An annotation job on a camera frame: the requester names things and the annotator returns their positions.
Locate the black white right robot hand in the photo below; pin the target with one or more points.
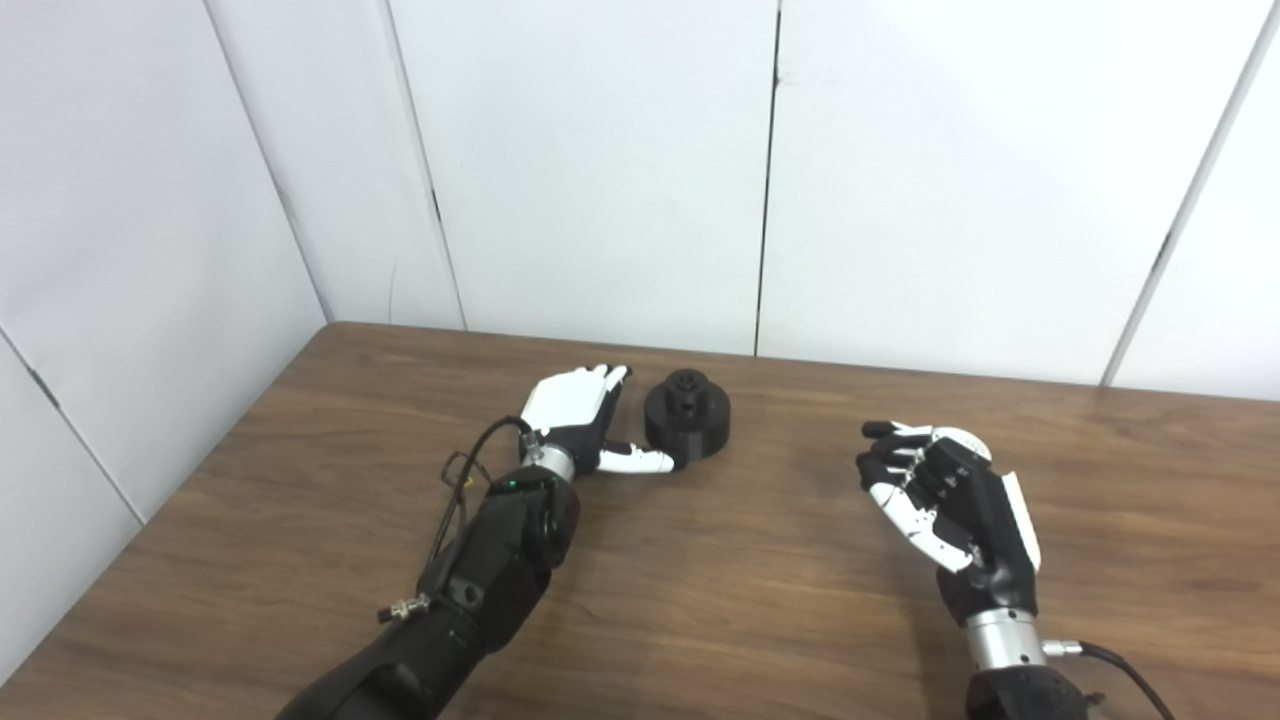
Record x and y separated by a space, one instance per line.
985 520

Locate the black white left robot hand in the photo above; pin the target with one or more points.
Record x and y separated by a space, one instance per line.
565 400

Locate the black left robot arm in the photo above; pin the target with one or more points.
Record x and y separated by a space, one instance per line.
490 570

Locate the round black plastic part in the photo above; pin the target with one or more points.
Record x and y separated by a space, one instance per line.
690 420

